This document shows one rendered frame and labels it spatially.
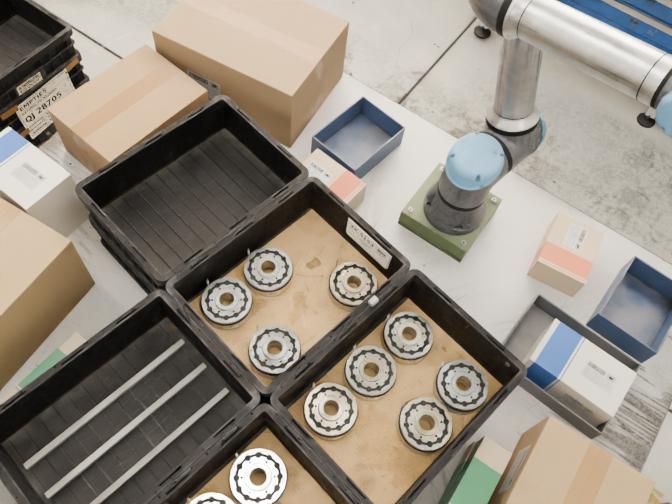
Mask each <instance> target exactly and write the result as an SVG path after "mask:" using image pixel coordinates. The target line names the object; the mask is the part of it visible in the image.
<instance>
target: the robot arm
mask: <svg viewBox="0 0 672 504"><path fill-rule="evenodd" d="M468 1H469V4H470V6H471V9H472V11H473V12H474V14H475V15H476V17H477V18H478V19H479V20H480V21H481V23H482V24H484V25H485V26H486V27H487V28H488V29H490V30H491V31H493V32H494V33H496V34H498V35H499V36H500V45H499V55H498V65H497V75H496V86H495V96H494V101H493V102H492V103H491V104H490V105H489V106H488V108H487V110H486V117H485V125H484V127H483V128H482V129H481V130H480V131H479V132H477V133H476V134H474V133H471V134H467V135H465V136H463V137H461V138H460V139H458V140H457V141H456V142H455V144H454V145H453V146H452V148H451V149H450V151H449V153H448V155H447V158H446V162H445V166H444V168H443V171H442V174H441V176H440V179H439V180H438V181H437V182H436V183H434V184H433V185H432V186H431V187H430V188H429V190H428V191H427V193H426V196H425V199H424V202H423V210H424V214H425V216H426V218H427V220H428V221H429V223H430V224H431V225H432V226H433V227H434V228H436V229H437V230H439V231H440V232H442V233H445V234H448V235H453V236H462V235H466V234H469V233H471V232H473V231H475V230H476V229H477V228H478V227H479V226H480V225H481V223H482V221H483V219H484V217H485V214H486V197H487V195H488V193H489V192H490V190H491V188H492V187H493V186H494V185H495V184H496V183H497V182H499V181H500V180H501V179H502V178H503V177H504V176H506V175H507V174H508V173H509V172H510V171H511V170H513V169H514V168H515V167H516V166H517V165H518V164H520V163H521V162H522V161H523V160H524V159H525V158H527V157H528V156H530V155H531V154H533V153H534V152H535V151H536V150H537V149H538V147H539V146H540V145H541V144H542V142H543V141H544V138H545V136H546V122H545V120H543V119H542V117H543V115H542V113H541V112H540V111H539V109H538V107H537V106H536V105H535V104H534V103H535V97H536V91H537V85H538V78H539V72H540V66H541V60H542V54H543V51H544V52H546V53H548V54H550V55H552V56H554V57H556V58H558V59H560V60H562V61H563V62H565V63H567V64H569V65H571V66H573V67H575V68H577V69H579V70H581V71H583V72H584V73H586V74H588V75H590V76H592V77H594V78H596V79H598V80H600V81H602V82H604V83H605V84H607V85H609V86H611V87H613V88H615V89H617V90H619V91H621V92H623V93H625V94H626V95H628V96H630V97H632V98H634V99H636V100H638V101H640V102H642V103H644V104H645V105H647V106H649V107H652V108H654V109H655V110H656V114H655V115H656V121H657V123H658V125H659V126H660V127H661V128H662V129H663V130H664V133H666V134H667V135H669V136H670V137H672V55H671V54H669V53H667V52H664V51H662V50H660V49H658V48H656V47H654V46H652V45H650V44H648V43H646V42H643V41H641V40H639V39H637V38H635V37H633V36H631V35H629V34H627V33H625V32H622V31H620V30H618V29H616V28H614V27H612V26H610V25H608V24H606V23H604V22H601V21H599V20H597V19H595V18H593V17H591V16H589V15H587V14H585V13H582V12H580V11H578V10H576V9H574V8H572V7H570V6H568V5H566V4H564V3H561V2H560V0H468Z"/></svg>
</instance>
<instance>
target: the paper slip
mask: <svg viewBox="0 0 672 504"><path fill-rule="evenodd" d="M77 63H79V60H78V58H77V57H76V58H75V59H74V60H73V61H72V62H71V63H70V64H69V65H68V66H66V67H65V68H64V70H63V71H62V72H60V73H59V74H58V75H56V76H55V77H54V78H52V79H51V80H50V81H49V82H47V83H46V84H45V85H44V86H43V87H41V88H40V89H39V90H38V91H36V92H35V93H34V94H33V95H31V96H30V97H29V98H27V99H26V100H25V101H24V102H22V103H21V104H20V105H19V106H17V105H15V106H14V107H12V108H11V109H9V110H8V111H6V112H5V113H3V114H2V115H1V118H2V120H5V119H6V118H8V117H9V116H11V115H12V114H14V113H15V112H16V113H17V115H18V117H19V119H20V120H21V122H22V124H23V125H24V127H25V128H26V129H25V130H24V131H23V132H22V133H21V134H20V135H21V136H22V137H23V138H24V137H25V136H26V135H28V134H29V135H30V136H31V137H32V139H34V138H35V137H36V136H37V135H39V134H40V133H41V132H42V131H43V130H44V129H46V128H47V127H48V126H49V125H50V124H51V123H52V122H53V121H52V119H51V117H50V114H49V112H48V110H47V109H48V108H49V107H51V106H52V105H54V104H55V103H57V102H58V101H60V100H61V99H63V98H64V97H66V96H67V95H69V94H71V93H72V92H74V91H75V88H74V86H73V84H72V82H71V80H70V78H69V75H68V72H69V71H70V70H71V69H72V68H73V67H74V66H75V65H76V64H77Z"/></svg>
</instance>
